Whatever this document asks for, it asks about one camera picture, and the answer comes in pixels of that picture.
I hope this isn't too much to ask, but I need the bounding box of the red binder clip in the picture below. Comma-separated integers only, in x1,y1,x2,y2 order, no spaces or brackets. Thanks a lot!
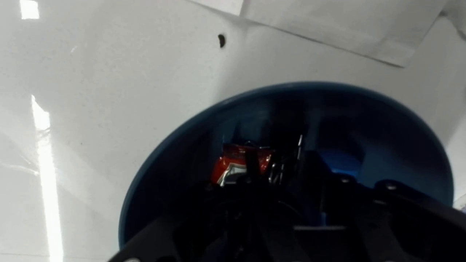
209,144,273,186

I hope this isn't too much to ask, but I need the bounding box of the dark blue bowl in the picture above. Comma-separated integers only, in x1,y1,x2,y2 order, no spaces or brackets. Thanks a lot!
118,81,454,244

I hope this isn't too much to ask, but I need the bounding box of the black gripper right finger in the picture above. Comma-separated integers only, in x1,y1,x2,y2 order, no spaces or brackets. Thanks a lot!
295,151,466,262

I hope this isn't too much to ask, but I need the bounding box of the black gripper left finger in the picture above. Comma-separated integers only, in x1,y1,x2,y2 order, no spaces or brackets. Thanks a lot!
107,182,272,262

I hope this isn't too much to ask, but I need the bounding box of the clear plastic sheet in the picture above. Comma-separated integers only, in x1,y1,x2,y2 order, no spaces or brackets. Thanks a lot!
192,0,466,67

